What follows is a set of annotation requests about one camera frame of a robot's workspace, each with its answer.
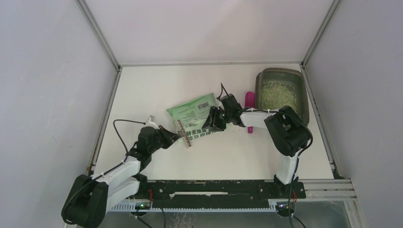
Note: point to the magenta plastic scoop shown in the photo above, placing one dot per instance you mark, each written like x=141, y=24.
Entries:
x=250, y=99

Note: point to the white slotted cable duct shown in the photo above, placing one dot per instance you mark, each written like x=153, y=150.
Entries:
x=262, y=206

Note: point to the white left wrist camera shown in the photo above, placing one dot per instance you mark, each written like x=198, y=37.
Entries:
x=150, y=122

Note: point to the dark grey litter box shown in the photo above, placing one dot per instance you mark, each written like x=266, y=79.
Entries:
x=287, y=75

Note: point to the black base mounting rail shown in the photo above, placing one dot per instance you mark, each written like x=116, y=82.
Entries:
x=207, y=192

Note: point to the green litter in box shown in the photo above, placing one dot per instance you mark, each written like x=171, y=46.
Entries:
x=276, y=94

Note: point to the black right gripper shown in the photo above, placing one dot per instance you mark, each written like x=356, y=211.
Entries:
x=214, y=111

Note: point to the green cat litter bag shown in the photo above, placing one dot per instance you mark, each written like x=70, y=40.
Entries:
x=193, y=115

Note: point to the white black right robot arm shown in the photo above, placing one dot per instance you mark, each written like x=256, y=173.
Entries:
x=289, y=134

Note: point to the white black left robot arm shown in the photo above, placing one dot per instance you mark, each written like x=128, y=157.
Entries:
x=91, y=197

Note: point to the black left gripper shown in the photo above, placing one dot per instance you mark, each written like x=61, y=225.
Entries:
x=170, y=137

